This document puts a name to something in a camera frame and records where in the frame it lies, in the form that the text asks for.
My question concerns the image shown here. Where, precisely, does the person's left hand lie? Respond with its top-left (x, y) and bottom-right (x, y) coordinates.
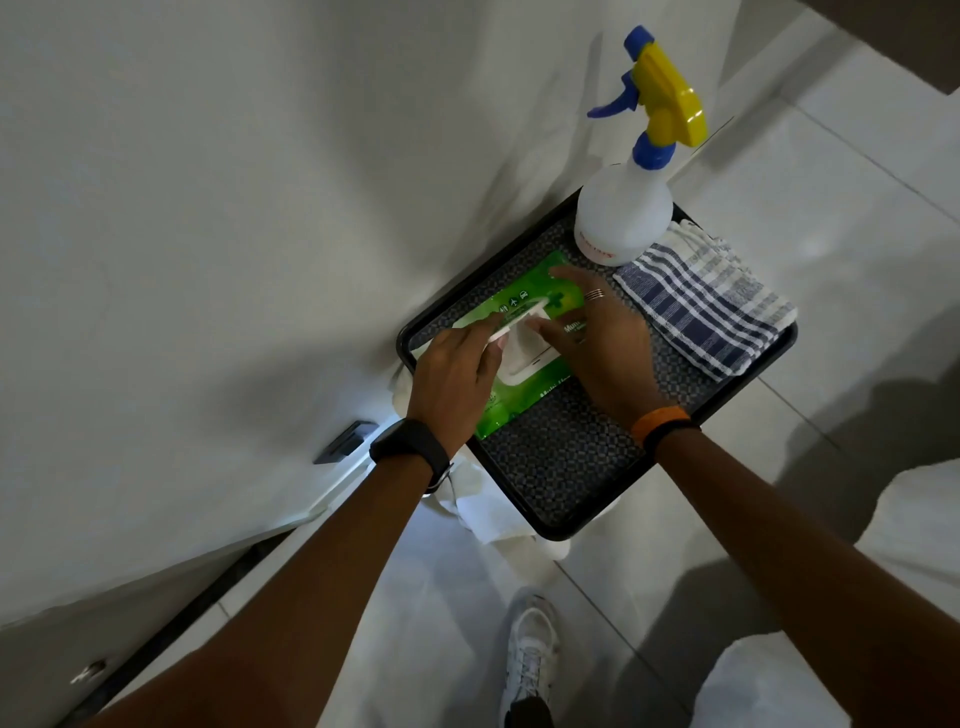
top-left (407, 312), bottom-right (510, 457)

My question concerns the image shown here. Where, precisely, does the person's right hand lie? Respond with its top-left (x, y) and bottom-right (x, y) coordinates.
top-left (524, 264), bottom-right (670, 432)

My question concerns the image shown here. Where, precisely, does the green wet wipes packet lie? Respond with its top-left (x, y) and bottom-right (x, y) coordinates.
top-left (450, 249), bottom-right (587, 442)

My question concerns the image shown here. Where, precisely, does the person's right forearm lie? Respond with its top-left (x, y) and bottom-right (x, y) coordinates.
top-left (654, 429), bottom-right (960, 728)

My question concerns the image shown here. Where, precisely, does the person's left forearm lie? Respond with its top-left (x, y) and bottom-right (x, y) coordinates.
top-left (81, 453), bottom-right (438, 728)

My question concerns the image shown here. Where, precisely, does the grey patterned tray mat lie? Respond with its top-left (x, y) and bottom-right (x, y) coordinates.
top-left (411, 217), bottom-right (723, 528)

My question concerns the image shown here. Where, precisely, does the black wrist watch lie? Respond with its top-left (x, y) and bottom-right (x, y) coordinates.
top-left (369, 417), bottom-right (453, 494)

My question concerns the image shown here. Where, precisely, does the white spray bottle yellow head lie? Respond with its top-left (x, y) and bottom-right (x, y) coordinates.
top-left (573, 24), bottom-right (710, 269)

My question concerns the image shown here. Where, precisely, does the orange wristband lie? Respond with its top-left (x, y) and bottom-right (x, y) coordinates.
top-left (629, 405), bottom-right (693, 446)

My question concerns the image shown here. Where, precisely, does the blue white checked cloth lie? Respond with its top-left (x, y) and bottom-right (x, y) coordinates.
top-left (612, 219), bottom-right (799, 384)

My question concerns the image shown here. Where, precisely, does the white cloth under tray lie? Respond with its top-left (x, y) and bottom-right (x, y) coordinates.
top-left (388, 366), bottom-right (573, 564)

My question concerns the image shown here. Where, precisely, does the black plastic tray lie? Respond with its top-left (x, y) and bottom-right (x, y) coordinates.
top-left (396, 187), bottom-right (799, 543)

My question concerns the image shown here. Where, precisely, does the white sneaker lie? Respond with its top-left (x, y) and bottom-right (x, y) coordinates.
top-left (498, 592), bottom-right (562, 726)

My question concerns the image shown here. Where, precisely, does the person's dark trouser leg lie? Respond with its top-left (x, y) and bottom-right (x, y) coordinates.
top-left (504, 693), bottom-right (556, 728)

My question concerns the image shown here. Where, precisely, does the person's white garment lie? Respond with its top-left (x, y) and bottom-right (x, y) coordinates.
top-left (688, 457), bottom-right (960, 728)

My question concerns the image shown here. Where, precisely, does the dark brown furniture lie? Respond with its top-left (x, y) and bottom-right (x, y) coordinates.
top-left (798, 0), bottom-right (960, 96)

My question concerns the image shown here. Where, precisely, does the black wall fitting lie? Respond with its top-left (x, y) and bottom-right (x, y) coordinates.
top-left (312, 420), bottom-right (381, 467)

